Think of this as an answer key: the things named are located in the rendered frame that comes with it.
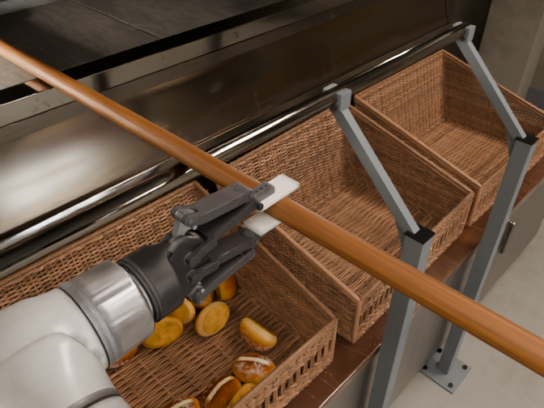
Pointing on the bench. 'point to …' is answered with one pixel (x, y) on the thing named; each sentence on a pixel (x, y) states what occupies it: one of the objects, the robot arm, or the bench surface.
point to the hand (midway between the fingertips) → (271, 204)
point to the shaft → (310, 224)
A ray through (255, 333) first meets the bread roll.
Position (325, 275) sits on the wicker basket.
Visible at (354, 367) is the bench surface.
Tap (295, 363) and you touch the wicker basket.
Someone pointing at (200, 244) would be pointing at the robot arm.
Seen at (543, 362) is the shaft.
